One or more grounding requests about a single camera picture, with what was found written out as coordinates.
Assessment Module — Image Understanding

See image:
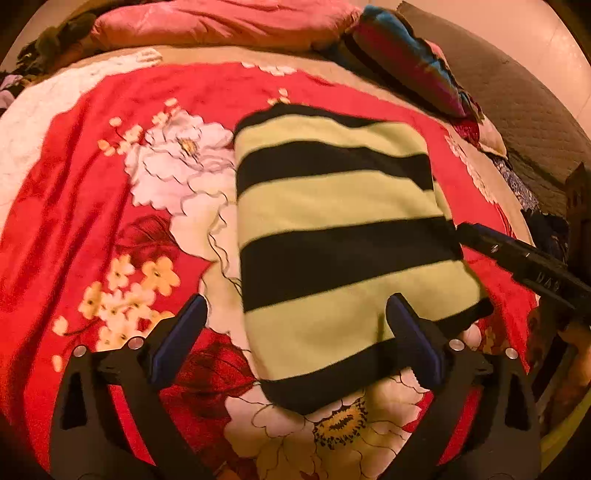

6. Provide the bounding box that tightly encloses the cream pillow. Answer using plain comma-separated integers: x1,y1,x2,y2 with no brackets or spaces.
478,122,509,158

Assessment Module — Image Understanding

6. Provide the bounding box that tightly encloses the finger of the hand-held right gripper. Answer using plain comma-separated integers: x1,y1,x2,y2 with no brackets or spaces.
456,222,532,283

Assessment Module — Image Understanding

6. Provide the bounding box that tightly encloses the red floral blanket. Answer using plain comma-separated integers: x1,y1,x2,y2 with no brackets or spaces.
0,46,541,480

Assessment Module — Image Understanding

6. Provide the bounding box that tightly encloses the dark olive cloth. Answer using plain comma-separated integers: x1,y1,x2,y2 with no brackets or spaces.
16,11,98,75

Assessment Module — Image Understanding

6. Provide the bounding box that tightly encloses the blue patterned cloth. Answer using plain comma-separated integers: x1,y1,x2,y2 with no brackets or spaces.
489,154,541,213

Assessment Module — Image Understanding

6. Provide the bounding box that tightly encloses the colourful striped pillow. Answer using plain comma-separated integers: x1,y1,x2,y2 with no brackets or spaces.
344,4,483,121

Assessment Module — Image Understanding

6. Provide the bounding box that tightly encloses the yellow black striped sweater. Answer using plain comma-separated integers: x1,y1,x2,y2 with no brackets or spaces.
233,102,495,416

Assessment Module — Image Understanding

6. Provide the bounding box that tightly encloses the grey quilted headboard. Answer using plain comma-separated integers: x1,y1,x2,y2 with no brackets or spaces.
397,0,591,217

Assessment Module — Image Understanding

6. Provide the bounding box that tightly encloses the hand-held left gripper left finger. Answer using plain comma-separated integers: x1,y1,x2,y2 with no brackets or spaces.
48,293,218,480

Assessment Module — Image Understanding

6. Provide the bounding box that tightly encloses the pile of clothes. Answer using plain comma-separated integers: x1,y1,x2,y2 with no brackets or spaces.
0,71,24,109

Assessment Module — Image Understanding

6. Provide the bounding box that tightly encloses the dark red cloth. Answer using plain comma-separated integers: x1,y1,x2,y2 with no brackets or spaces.
455,117,483,146

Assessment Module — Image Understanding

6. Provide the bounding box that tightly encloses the pink pillow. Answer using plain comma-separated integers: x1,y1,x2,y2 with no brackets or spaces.
90,0,363,51

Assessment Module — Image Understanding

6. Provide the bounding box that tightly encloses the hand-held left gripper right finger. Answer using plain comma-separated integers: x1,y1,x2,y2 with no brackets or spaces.
381,292,543,480

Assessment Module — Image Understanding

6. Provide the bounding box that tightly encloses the person's right hand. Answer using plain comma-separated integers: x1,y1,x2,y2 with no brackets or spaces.
556,320,591,374

